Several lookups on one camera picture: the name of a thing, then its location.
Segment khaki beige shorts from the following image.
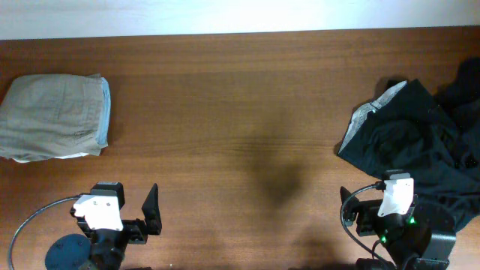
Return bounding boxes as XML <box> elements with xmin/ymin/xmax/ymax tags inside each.
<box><xmin>1</xmin><ymin>74</ymin><xmax>111</xmax><ymax>161</ymax></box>

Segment white crumpled cloth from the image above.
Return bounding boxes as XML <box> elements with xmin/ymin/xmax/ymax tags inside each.
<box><xmin>13</xmin><ymin>152</ymin><xmax>90</xmax><ymax>164</ymax></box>

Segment black garment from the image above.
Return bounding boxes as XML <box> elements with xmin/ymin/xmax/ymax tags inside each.
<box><xmin>337</xmin><ymin>79</ymin><xmax>479</xmax><ymax>231</ymax></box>

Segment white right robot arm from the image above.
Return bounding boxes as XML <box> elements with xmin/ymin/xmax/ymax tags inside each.
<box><xmin>340</xmin><ymin>184</ymin><xmax>456</xmax><ymax>270</ymax></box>

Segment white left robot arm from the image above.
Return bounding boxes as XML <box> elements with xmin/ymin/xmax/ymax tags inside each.
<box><xmin>44</xmin><ymin>182</ymin><xmax>162</xmax><ymax>269</ymax></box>

